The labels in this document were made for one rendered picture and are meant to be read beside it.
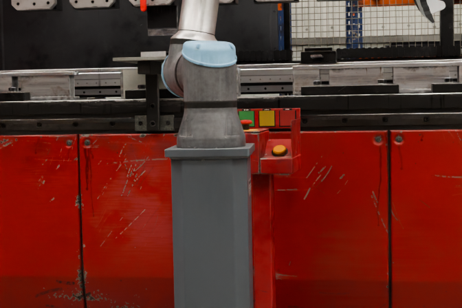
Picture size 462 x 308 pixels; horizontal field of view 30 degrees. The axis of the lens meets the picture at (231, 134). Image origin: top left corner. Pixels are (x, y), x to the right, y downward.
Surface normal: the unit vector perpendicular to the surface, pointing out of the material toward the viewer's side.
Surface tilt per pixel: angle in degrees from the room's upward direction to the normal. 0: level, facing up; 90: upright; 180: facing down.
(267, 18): 90
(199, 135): 72
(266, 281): 90
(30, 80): 90
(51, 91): 90
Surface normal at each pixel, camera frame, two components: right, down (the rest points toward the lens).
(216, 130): 0.15, -0.26
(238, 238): 0.64, 0.03
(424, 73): -0.15, 0.05
